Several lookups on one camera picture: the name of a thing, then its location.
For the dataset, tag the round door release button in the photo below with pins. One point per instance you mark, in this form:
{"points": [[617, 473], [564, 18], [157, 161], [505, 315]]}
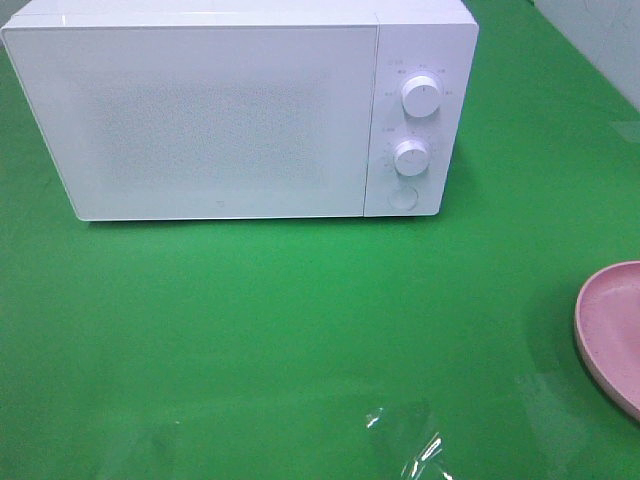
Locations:
{"points": [[404, 198]]}

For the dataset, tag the pink round plate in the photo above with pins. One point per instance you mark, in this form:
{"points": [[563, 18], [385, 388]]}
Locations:
{"points": [[606, 329]]}

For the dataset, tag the white microwave door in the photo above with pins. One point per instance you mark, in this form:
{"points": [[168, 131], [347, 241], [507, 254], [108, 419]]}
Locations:
{"points": [[203, 123]]}

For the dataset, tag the lower white control knob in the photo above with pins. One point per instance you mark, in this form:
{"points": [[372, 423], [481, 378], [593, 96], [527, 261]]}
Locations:
{"points": [[411, 158]]}

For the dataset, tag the white control knob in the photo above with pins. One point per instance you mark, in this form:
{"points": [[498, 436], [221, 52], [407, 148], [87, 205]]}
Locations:
{"points": [[411, 158], [421, 95]]}

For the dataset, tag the upper white control knob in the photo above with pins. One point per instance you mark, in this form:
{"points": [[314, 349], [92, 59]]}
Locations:
{"points": [[421, 95]]}

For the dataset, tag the white microwave oven body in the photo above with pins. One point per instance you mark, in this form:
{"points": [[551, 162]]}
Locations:
{"points": [[437, 37]]}

